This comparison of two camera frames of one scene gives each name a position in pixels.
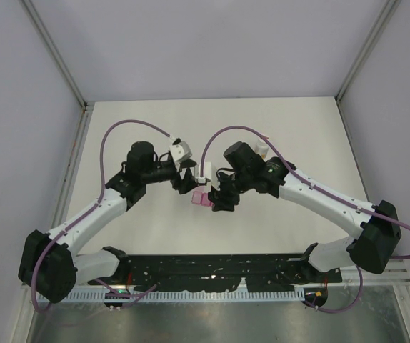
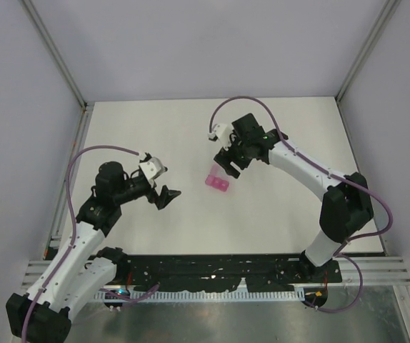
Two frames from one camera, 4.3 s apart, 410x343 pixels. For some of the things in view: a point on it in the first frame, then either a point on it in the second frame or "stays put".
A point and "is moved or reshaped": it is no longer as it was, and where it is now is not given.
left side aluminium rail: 63,203 stays put
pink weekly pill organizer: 200,196 is moved or reshaped
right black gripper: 221,199 → 224,157
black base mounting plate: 262,273 stays put
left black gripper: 188,181 → 163,197
